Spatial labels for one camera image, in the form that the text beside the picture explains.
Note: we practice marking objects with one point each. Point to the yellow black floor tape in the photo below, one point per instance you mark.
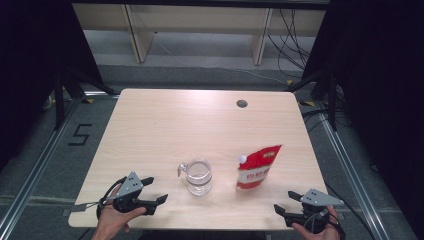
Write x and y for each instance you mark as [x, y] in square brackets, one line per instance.
[307, 103]

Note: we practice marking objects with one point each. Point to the grey floor tape strip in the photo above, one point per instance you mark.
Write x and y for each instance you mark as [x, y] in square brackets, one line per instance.
[78, 208]

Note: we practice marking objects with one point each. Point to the beige wooden shelf unit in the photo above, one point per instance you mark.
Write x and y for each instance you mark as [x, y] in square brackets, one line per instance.
[200, 20]

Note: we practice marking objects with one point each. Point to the person's right hand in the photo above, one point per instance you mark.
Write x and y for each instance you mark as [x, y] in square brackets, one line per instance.
[320, 236]

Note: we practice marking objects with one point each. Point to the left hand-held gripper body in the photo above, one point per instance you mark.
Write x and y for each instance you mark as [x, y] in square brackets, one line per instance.
[128, 186]

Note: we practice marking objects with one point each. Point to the clear glass jar hinged lid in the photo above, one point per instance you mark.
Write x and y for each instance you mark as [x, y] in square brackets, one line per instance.
[199, 178]

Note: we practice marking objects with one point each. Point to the black curtain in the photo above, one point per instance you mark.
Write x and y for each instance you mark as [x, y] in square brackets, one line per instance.
[383, 66]
[26, 50]

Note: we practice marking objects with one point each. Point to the black metal stand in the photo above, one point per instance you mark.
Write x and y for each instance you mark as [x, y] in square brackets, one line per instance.
[332, 100]
[59, 100]

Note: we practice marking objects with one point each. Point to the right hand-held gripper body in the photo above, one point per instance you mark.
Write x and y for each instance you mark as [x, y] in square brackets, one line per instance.
[320, 199]

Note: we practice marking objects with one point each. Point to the person's left hand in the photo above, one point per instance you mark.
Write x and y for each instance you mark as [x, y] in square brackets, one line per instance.
[113, 220]

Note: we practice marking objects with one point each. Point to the red white spout pouch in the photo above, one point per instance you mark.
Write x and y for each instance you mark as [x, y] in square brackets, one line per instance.
[255, 173]

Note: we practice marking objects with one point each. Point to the metal floor rail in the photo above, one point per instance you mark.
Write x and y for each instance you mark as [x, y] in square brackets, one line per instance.
[40, 160]
[346, 166]

